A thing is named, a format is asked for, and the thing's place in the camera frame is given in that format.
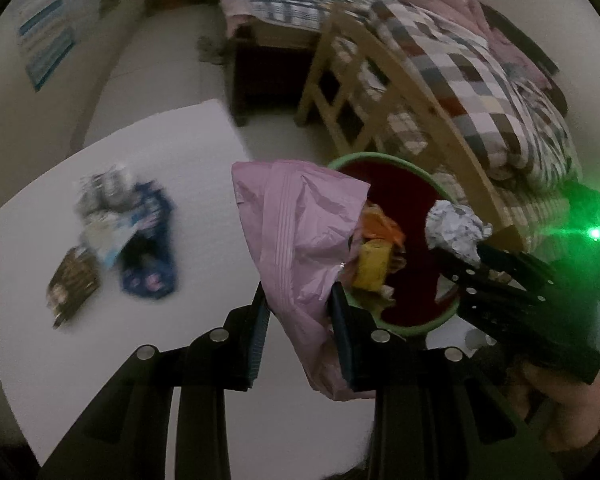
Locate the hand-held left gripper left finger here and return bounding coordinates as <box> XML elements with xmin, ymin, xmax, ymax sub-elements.
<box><xmin>40</xmin><ymin>282</ymin><xmax>272</xmax><ymax>480</ymax></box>

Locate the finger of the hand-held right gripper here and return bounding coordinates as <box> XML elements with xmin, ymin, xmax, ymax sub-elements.
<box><xmin>431</xmin><ymin>247</ymin><xmax>547</xmax><ymax>322</ymax></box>
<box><xmin>477</xmin><ymin>242</ymin><xmax>557</xmax><ymax>287</ymax></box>

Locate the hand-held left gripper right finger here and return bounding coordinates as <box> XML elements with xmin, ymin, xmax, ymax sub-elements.
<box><xmin>327</xmin><ymin>282</ymin><xmax>566</xmax><ymax>480</ymax></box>

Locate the green bin with red lining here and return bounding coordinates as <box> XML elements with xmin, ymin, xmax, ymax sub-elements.
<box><xmin>326</xmin><ymin>152</ymin><xmax>462</xmax><ymax>339</ymax></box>

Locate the silver foil wrapper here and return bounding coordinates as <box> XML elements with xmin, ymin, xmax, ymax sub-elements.
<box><xmin>425</xmin><ymin>200</ymin><xmax>494</xmax><ymax>267</ymax></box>

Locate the small yellow box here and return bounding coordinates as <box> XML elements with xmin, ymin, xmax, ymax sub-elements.
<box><xmin>352</xmin><ymin>240</ymin><xmax>396</xmax><ymax>292</ymax></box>

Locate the pink plastic bag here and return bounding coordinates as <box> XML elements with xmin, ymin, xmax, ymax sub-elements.
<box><xmin>230</xmin><ymin>159</ymin><xmax>376</xmax><ymax>401</ymax></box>

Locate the orange plastic wrapper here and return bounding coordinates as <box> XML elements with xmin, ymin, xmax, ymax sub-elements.
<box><xmin>357</xmin><ymin>205</ymin><xmax>406</xmax><ymax>261</ymax></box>

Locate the person's right hand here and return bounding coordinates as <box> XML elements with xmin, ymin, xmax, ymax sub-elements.
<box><xmin>509</xmin><ymin>361</ymin><xmax>600</xmax><ymax>454</ymax></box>

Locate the dark blue printed packet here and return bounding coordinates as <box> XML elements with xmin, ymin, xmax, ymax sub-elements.
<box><xmin>116</xmin><ymin>180</ymin><xmax>179</xmax><ymax>302</ymax></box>

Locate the light blue white packet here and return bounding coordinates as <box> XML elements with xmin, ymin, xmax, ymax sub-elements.
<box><xmin>81</xmin><ymin>211</ymin><xmax>142</xmax><ymax>267</ymax></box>

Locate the brown snack packet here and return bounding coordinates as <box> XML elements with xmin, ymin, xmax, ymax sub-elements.
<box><xmin>47</xmin><ymin>246</ymin><xmax>102</xmax><ymax>329</ymax></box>

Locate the silver striped packet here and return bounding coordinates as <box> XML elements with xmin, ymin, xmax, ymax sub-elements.
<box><xmin>74</xmin><ymin>164</ymin><xmax>137</xmax><ymax>217</ymax></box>

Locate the wooden chair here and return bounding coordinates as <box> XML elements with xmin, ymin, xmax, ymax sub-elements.
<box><xmin>294</xmin><ymin>2</ymin><xmax>527</xmax><ymax>252</ymax></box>

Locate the pink blanket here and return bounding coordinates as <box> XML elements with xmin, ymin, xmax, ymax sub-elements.
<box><xmin>404</xmin><ymin>0</ymin><xmax>547</xmax><ymax>87</ymax></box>

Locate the pair of slippers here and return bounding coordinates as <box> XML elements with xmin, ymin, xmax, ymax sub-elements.
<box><xmin>196</xmin><ymin>34</ymin><xmax>227</xmax><ymax>67</ymax></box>

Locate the dark wooden bed frame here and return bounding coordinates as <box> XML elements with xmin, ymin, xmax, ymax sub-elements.
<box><xmin>231</xmin><ymin>19</ymin><xmax>322</xmax><ymax>127</ymax></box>

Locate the blue wall poster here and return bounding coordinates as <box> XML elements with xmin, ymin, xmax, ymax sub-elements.
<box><xmin>16</xmin><ymin>0</ymin><xmax>97</xmax><ymax>94</ymax></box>

